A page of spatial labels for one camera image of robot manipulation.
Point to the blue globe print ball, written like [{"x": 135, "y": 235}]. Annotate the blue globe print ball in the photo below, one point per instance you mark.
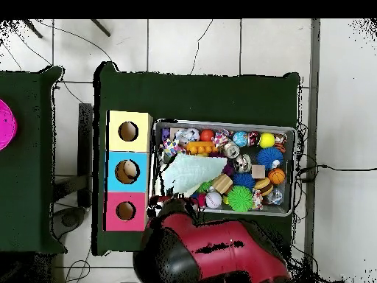
[{"x": 240, "y": 138}]

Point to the smooth yellow ball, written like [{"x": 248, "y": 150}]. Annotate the smooth yellow ball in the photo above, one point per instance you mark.
[{"x": 266, "y": 140}]

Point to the small orange basketball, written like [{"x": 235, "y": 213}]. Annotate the small orange basketball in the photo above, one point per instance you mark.
[{"x": 276, "y": 176}]

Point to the orange plastic building block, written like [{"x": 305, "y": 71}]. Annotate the orange plastic building block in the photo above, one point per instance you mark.
[{"x": 201, "y": 147}]

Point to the wooden burger toy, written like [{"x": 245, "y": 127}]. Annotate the wooden burger toy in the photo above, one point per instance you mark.
[{"x": 263, "y": 186}]

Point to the wooden box with three holes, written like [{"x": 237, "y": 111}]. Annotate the wooden box with three holes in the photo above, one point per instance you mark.
[{"x": 141, "y": 182}]

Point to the mint green muslin cloth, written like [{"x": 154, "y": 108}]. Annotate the mint green muslin cloth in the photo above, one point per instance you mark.
[{"x": 191, "y": 172}]

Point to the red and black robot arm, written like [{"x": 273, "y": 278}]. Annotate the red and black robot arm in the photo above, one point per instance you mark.
[{"x": 212, "y": 230}]

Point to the pink plastic bowl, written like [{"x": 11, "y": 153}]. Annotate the pink plastic bowl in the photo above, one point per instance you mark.
[{"x": 7, "y": 126}]

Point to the white baseball with red stitching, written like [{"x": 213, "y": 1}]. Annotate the white baseball with red stitching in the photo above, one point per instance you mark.
[{"x": 213, "y": 200}]

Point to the black tripod leg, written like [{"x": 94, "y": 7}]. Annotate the black tripod leg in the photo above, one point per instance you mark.
[
  {"x": 100, "y": 28},
  {"x": 32, "y": 29}
]

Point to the black upright panel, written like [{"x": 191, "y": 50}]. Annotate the black upright panel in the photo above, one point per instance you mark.
[{"x": 85, "y": 147}]

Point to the blue spiky rubber ball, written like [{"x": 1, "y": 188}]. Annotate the blue spiky rubber ball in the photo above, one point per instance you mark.
[
  {"x": 244, "y": 180},
  {"x": 268, "y": 157}
]

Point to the dark green table cloth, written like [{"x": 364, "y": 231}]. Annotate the dark green table cloth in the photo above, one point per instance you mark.
[{"x": 191, "y": 97}]

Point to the orange striped tiger plush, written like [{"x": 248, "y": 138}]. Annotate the orange striped tiger plush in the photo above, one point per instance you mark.
[{"x": 280, "y": 143}]

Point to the green spiky rubber ball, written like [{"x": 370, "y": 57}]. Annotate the green spiky rubber ball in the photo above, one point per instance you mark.
[{"x": 240, "y": 199}]

